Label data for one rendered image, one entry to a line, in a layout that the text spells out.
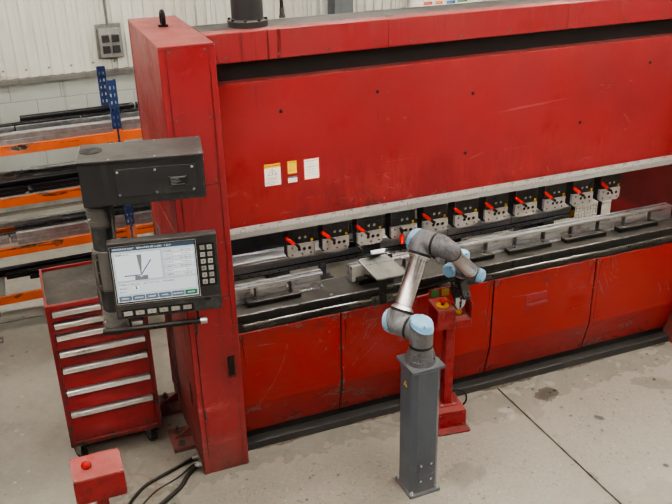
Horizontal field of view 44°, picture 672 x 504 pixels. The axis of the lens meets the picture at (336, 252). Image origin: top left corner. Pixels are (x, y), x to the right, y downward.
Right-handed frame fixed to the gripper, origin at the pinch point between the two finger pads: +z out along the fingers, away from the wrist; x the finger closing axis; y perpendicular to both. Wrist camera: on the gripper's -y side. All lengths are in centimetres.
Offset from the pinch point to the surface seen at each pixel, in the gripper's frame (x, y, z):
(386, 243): 26, 55, -15
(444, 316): 11.3, -6.0, -0.5
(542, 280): -65, 27, 7
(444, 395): 7, -5, 56
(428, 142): 11, 35, -86
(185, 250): 148, -46, -82
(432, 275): 9.5, 19.8, -11.3
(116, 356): 187, 21, 15
